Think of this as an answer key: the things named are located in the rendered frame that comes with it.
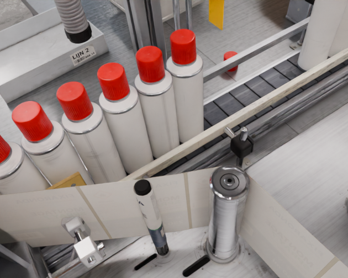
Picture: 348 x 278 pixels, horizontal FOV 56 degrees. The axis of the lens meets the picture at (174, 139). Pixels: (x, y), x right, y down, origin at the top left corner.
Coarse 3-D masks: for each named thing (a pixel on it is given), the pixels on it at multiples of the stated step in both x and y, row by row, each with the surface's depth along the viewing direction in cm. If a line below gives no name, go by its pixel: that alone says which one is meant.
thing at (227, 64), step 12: (300, 24) 61; (276, 36) 59; (288, 36) 61; (252, 48) 58; (264, 48) 59; (228, 60) 57; (240, 60) 57; (204, 72) 55; (216, 72) 56; (72, 144) 48
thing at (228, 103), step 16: (288, 64) 67; (256, 80) 65; (272, 80) 64; (288, 80) 64; (320, 80) 64; (224, 96) 63; (240, 96) 62; (256, 96) 62; (288, 96) 61; (208, 112) 61; (224, 112) 61; (208, 128) 58; (240, 128) 58; (208, 144) 56
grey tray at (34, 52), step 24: (24, 24) 85; (48, 24) 89; (0, 48) 85; (24, 48) 85; (48, 48) 84; (72, 48) 76; (96, 48) 79; (0, 72) 80; (24, 72) 72; (48, 72) 75
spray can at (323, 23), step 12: (324, 0) 53; (336, 0) 52; (312, 12) 57; (324, 12) 54; (336, 12) 54; (312, 24) 58; (324, 24) 56; (336, 24) 56; (312, 36) 59; (324, 36) 58; (312, 48) 60; (324, 48) 60; (300, 60) 64; (312, 60) 62; (324, 60) 62
